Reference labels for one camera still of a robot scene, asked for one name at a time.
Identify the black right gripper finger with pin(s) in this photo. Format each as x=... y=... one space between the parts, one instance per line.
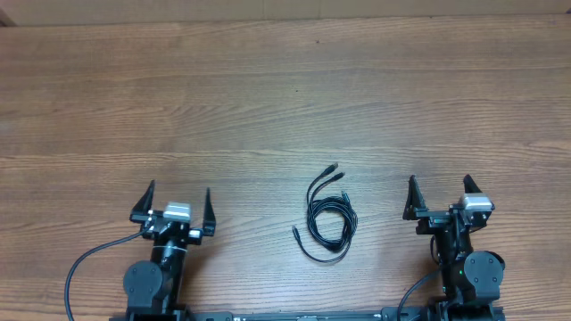
x=415 y=202
x=470 y=185

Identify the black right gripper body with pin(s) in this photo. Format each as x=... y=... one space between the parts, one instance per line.
x=433 y=219

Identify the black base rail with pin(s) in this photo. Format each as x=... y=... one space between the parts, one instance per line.
x=384 y=314

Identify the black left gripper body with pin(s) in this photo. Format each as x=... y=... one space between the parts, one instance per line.
x=194 y=236

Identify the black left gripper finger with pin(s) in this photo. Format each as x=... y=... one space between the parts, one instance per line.
x=209 y=219
x=145 y=202

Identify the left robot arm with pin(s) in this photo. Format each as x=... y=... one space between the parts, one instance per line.
x=153 y=286

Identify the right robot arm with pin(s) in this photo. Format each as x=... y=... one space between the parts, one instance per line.
x=471 y=279

